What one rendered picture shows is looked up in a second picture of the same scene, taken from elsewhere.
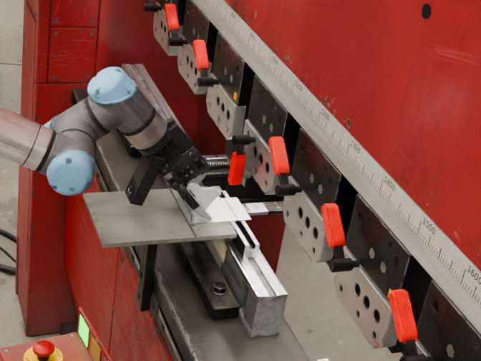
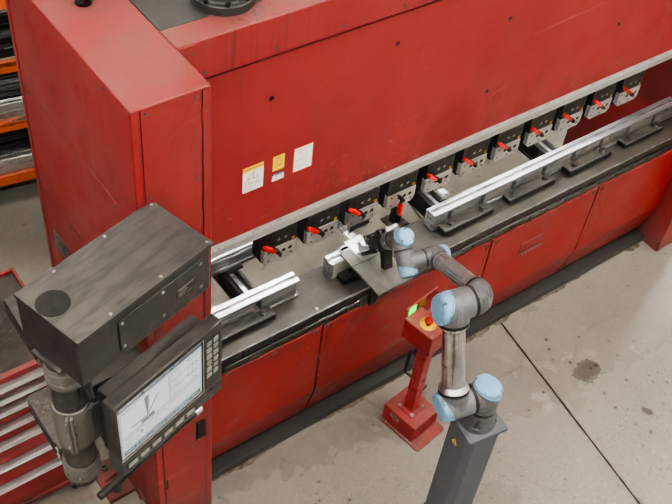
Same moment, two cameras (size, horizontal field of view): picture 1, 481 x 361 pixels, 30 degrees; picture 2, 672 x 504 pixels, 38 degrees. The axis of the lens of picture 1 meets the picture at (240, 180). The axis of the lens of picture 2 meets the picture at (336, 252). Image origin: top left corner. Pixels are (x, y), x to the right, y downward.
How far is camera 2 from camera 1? 4.21 m
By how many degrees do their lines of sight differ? 80
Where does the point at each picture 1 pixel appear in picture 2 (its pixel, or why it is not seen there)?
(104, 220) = (395, 281)
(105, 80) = (409, 234)
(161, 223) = not seen: hidden behind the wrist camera
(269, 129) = (406, 184)
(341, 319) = not seen: hidden behind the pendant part
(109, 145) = (268, 330)
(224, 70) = (361, 203)
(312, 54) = (431, 143)
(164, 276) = not seen: hidden behind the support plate
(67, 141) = (439, 249)
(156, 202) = (368, 268)
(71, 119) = (417, 255)
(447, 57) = (496, 93)
